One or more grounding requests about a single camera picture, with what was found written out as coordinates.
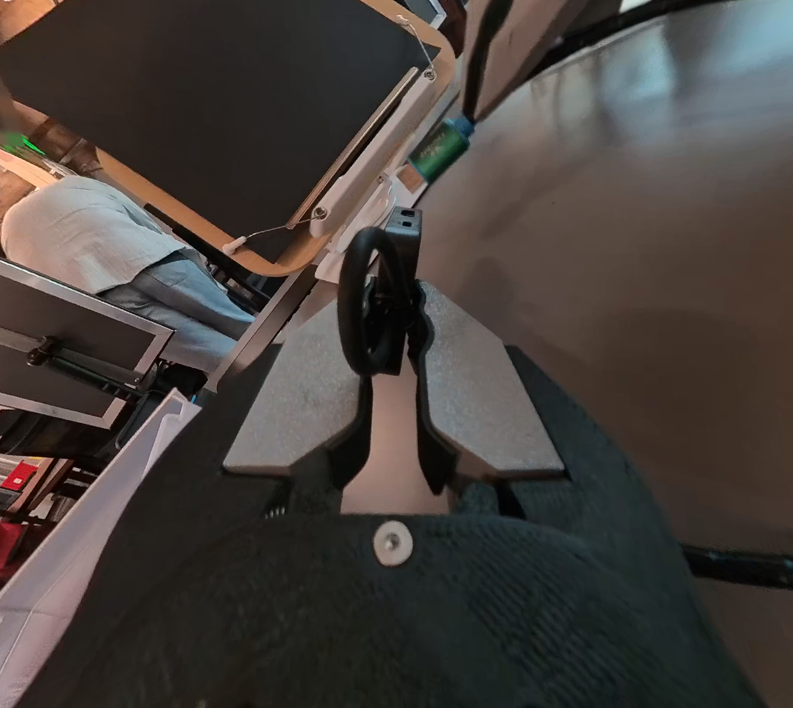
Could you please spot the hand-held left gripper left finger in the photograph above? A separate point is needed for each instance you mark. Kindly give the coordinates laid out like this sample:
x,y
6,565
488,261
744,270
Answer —
x,y
297,404

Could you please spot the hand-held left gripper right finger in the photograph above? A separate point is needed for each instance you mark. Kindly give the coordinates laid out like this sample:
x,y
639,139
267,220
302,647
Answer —
x,y
483,404

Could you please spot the clear plastic storage bin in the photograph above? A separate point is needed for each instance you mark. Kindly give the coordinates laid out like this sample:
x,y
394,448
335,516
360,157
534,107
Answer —
x,y
93,534

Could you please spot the black monitor on wooden board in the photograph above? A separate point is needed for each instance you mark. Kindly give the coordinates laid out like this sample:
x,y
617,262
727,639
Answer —
x,y
217,70

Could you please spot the red storage box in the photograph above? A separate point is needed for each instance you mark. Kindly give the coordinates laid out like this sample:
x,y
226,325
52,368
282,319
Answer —
x,y
18,475

